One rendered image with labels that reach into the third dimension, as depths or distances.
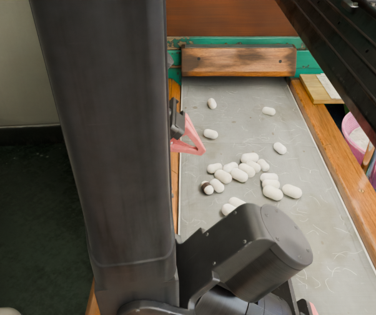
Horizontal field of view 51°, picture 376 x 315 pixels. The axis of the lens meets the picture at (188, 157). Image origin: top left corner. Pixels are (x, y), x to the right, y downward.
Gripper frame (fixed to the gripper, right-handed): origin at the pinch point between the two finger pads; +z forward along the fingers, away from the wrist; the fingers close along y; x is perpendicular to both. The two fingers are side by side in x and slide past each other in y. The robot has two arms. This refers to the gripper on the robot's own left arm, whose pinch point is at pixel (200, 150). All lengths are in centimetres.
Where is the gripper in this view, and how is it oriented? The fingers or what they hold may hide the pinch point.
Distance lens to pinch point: 71.4
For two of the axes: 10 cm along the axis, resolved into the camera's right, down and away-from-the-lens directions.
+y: -0.1, -6.0, 8.0
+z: 7.6, 5.2, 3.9
